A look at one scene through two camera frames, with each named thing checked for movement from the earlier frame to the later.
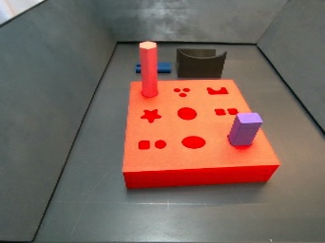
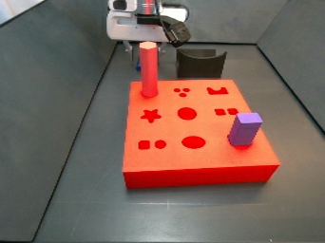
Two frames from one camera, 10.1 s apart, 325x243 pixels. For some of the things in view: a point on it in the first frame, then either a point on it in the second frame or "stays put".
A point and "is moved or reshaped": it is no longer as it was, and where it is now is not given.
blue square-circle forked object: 164,67 is moved or reshaped
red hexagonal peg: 147,68 stays put
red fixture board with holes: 177,137 stays put
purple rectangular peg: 244,128 stays put
